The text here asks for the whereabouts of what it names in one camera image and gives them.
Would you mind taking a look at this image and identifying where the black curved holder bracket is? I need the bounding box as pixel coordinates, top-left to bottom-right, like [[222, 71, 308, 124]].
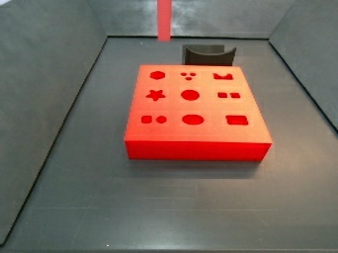
[[181, 44, 236, 66]]

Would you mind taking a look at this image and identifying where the red double-square peg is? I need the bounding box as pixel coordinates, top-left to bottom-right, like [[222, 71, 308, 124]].
[[157, 0, 170, 42]]

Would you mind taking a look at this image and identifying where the red shape-sorter block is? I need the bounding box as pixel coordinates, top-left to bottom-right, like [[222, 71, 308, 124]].
[[124, 65, 272, 161]]

